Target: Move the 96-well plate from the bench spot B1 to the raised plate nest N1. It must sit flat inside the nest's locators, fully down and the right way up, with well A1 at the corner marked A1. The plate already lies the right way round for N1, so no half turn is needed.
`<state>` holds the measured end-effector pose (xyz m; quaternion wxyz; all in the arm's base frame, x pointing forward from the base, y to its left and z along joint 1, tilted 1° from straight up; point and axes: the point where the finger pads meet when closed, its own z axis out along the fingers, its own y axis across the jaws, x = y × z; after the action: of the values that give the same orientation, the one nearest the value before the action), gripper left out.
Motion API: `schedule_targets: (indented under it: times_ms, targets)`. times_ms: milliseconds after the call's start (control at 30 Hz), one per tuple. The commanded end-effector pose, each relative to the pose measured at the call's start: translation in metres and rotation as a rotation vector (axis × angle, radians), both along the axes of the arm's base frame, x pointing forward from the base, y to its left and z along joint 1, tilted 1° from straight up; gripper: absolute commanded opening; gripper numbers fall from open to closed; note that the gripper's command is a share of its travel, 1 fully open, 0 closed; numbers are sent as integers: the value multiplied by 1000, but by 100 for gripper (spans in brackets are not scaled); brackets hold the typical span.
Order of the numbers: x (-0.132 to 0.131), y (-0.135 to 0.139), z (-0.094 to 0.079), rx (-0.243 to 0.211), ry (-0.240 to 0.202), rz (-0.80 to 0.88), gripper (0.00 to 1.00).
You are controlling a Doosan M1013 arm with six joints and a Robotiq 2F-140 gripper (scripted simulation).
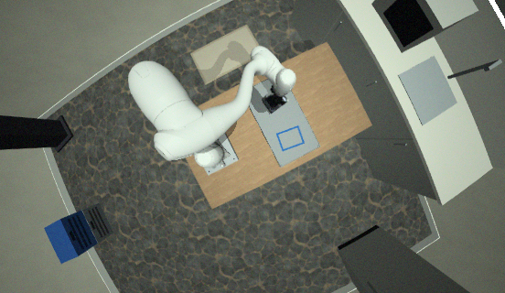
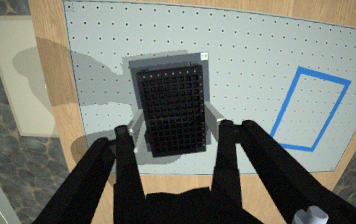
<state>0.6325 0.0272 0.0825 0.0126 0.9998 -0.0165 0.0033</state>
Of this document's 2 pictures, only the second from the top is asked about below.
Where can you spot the blue tape outline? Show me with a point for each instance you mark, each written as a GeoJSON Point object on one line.
{"type": "Point", "coordinates": [316, 74]}

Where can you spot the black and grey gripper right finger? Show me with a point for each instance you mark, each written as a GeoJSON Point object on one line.
{"type": "Point", "coordinates": [298, 196]}

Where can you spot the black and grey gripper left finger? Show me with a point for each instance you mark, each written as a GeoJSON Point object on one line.
{"type": "Point", "coordinates": [76, 200]}

